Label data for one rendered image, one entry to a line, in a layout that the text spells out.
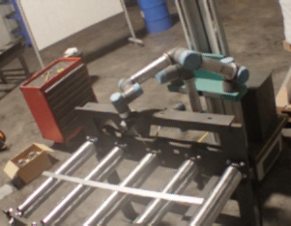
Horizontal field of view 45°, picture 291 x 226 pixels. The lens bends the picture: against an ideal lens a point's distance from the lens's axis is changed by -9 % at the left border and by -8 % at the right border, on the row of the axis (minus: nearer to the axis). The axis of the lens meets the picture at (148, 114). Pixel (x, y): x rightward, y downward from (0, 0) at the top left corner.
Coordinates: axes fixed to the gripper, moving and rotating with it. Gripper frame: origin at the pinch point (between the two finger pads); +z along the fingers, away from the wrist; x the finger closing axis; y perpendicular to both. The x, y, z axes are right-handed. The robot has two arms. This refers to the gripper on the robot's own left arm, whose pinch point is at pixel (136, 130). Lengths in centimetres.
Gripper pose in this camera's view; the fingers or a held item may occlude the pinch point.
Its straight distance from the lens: 241.0
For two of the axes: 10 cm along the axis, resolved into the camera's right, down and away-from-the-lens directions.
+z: 3.9, 6.6, 6.5
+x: -4.7, 7.4, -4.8
